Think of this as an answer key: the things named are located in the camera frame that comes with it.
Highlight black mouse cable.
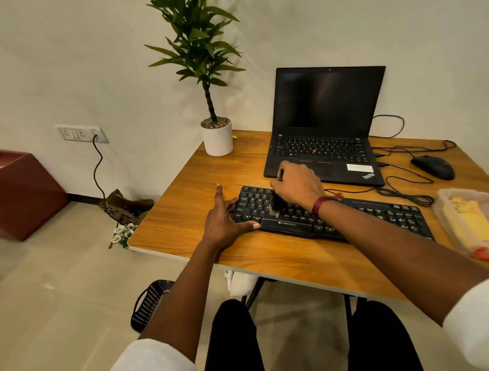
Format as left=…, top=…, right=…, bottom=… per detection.
left=372, top=140, right=458, bottom=169

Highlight person's right forearm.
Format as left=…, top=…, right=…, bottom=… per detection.
left=317, top=200, right=489, bottom=328

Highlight person's white shirt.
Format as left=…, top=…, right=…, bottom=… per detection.
left=111, top=278, right=489, bottom=371

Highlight black laptop charger cable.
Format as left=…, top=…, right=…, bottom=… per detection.
left=369, top=114, right=405, bottom=139

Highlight white flower bunch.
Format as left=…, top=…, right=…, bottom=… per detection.
left=108, top=223, right=139, bottom=250

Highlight person's left forearm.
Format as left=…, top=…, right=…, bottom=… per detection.
left=139, top=241, right=219, bottom=363

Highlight person's right hand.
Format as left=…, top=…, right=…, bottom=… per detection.
left=270, top=160, right=326, bottom=213

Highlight white wall socket panel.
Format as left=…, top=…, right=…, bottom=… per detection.
left=56, top=124, right=110, bottom=144

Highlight black computer mouse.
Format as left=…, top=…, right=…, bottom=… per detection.
left=411, top=155, right=456, bottom=181

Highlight red wrist band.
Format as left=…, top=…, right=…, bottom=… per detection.
left=312, top=193, right=343, bottom=220

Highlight brown patterned bag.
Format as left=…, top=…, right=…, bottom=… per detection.
left=98, top=189, right=155, bottom=226

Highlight black cables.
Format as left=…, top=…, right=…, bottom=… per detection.
left=324, top=163, right=435, bottom=208

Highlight black woven basket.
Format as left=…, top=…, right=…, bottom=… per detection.
left=130, top=279, right=176, bottom=334

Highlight white plant pot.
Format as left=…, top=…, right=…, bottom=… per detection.
left=200, top=116, right=234, bottom=157

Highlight person's black trousers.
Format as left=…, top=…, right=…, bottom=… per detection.
left=204, top=299, right=425, bottom=371

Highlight black cleaning brush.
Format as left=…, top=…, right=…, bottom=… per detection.
left=268, top=169, right=286, bottom=217

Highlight black keyboard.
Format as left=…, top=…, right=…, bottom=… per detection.
left=231, top=185, right=436, bottom=244

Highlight yellow cloth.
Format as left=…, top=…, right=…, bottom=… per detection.
left=449, top=197, right=489, bottom=242

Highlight green leafy plant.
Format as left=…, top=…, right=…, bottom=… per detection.
left=144, top=0, right=247, bottom=124

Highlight black laptop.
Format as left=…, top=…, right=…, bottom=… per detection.
left=263, top=65, right=387, bottom=188

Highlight clear plastic container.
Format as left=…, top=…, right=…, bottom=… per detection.
left=432, top=188, right=489, bottom=256

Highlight person's left hand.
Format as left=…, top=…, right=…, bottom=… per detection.
left=200, top=183, right=262, bottom=255

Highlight dark brown cabinet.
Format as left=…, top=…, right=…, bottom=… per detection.
left=0, top=149, right=70, bottom=242

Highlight black wall power cable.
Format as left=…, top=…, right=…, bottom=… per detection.
left=92, top=134, right=107, bottom=201

